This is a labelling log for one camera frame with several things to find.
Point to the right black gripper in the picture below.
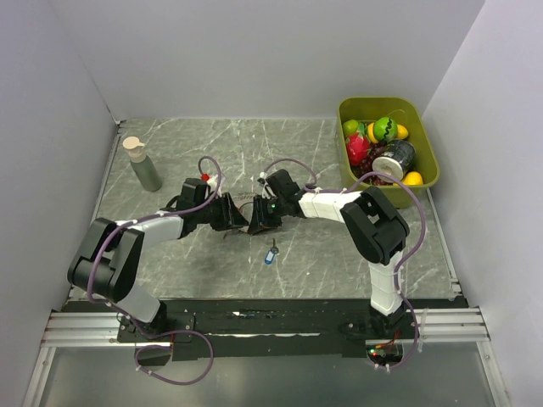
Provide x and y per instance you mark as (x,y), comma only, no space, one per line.
(260,220)

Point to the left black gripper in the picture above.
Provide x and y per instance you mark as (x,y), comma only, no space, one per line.
(231,216)

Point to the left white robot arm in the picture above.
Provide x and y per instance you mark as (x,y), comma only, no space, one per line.
(106,263)

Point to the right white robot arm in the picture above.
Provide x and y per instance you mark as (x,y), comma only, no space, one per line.
(376,228)

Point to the blue tagged key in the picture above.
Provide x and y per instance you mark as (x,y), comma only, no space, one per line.
(271,253)

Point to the grey bottle with beige cap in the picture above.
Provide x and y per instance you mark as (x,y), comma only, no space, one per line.
(142,164)

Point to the red dragon fruit toy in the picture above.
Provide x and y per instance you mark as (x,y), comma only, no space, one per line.
(357,147)

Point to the green lime toy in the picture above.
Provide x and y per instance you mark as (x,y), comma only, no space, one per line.
(350,127)

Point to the dark grapes toy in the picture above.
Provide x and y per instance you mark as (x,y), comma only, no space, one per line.
(365,166)

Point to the black tin can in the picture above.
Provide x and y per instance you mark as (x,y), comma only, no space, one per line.
(397,158)

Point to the green watermelon toy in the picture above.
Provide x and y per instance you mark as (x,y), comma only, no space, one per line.
(385,129)

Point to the yellow banana toy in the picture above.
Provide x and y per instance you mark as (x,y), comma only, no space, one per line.
(412,179)

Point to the yellow lemon toy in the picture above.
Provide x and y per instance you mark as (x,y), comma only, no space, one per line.
(402,132)

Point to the olive green plastic bin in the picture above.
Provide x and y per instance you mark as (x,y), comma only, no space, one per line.
(368,109)

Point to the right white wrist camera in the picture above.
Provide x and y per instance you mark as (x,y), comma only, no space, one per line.
(266,189)

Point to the black mounting base plate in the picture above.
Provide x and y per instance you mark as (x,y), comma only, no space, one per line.
(224,328)

